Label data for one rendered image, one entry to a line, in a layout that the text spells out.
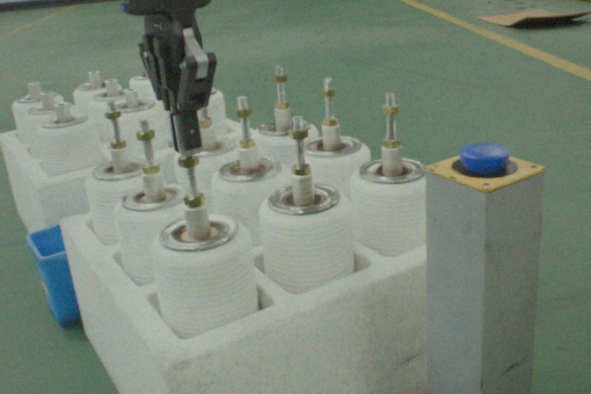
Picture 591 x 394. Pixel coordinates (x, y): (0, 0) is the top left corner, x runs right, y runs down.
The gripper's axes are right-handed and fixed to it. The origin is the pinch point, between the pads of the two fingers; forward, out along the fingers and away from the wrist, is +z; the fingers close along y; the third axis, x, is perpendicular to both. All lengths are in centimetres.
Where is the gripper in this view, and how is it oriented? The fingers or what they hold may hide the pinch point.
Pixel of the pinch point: (186, 132)
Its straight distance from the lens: 58.5
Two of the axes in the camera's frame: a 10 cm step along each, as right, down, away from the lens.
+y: 5.1, 2.6, -8.2
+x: 8.6, -2.5, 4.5
